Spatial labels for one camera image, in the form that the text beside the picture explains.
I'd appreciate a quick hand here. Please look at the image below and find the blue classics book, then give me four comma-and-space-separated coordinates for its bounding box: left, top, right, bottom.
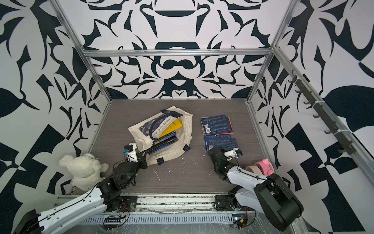
204, 135, 238, 154
201, 115, 233, 136

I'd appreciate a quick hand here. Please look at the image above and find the cream canvas tote bag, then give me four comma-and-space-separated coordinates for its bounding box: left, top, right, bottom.
129, 106, 193, 166

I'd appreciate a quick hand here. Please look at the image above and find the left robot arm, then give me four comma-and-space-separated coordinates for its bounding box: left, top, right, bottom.
13, 152, 148, 234

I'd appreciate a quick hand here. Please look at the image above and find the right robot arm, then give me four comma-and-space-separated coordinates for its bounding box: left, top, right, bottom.
209, 148, 304, 231

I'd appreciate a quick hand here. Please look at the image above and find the beige round clock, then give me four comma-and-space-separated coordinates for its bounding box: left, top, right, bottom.
245, 165, 263, 176

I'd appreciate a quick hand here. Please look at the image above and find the white plush teddy bear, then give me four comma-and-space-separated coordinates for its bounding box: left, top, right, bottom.
59, 153, 109, 192

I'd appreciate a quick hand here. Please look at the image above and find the pink alarm clock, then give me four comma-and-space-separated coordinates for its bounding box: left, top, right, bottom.
254, 159, 275, 176

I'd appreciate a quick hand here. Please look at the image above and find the left electronics board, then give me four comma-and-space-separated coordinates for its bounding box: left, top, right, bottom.
102, 216, 127, 230

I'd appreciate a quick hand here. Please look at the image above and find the electronics board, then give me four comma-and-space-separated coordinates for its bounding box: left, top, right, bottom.
102, 216, 127, 230
232, 213, 248, 229

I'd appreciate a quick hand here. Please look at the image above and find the dark blue bottom book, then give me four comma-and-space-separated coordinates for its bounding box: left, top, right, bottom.
146, 131, 178, 155

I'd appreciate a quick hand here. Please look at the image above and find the right electronics board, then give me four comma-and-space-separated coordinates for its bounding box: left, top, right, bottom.
232, 213, 248, 229

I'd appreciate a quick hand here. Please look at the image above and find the yellow spine book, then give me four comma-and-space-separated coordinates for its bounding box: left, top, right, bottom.
158, 119, 183, 138

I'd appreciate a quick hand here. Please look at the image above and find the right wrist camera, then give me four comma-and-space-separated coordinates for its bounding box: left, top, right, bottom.
224, 148, 243, 158

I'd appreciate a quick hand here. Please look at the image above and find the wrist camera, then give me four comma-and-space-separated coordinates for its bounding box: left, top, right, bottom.
123, 143, 138, 163
224, 148, 243, 158

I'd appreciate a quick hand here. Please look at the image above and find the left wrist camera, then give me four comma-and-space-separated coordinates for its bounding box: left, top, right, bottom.
123, 143, 138, 163

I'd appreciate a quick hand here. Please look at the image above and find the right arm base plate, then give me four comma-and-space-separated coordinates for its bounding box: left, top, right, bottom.
213, 195, 243, 211

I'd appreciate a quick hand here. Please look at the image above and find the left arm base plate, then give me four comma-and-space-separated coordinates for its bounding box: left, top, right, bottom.
104, 196, 138, 213

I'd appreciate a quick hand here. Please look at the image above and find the aluminium front rail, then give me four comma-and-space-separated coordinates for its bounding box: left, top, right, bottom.
52, 192, 299, 214

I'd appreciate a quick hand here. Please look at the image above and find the black wall hook rack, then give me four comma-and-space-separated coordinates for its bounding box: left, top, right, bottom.
290, 71, 357, 155

